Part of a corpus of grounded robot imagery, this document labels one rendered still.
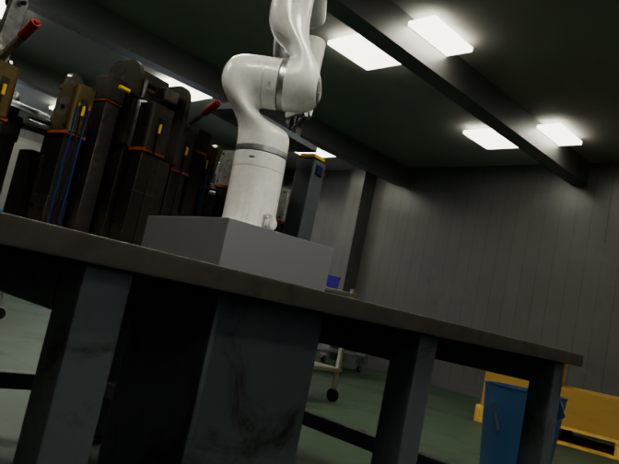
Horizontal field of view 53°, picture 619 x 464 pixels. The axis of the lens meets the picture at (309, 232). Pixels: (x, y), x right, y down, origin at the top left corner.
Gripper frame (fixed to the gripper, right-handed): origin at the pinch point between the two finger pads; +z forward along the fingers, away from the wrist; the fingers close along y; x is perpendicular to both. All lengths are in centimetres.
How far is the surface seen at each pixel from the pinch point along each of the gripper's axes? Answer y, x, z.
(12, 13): -16, 83, 2
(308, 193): 2.5, -10.9, 16.1
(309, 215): 3.6, -13.6, 22.7
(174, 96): -7.7, 40.9, 4.0
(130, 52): 490, -38, -175
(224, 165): 16.6, 13.6, 12.5
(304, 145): -5.2, -1.9, 3.6
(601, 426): 146, -405, 96
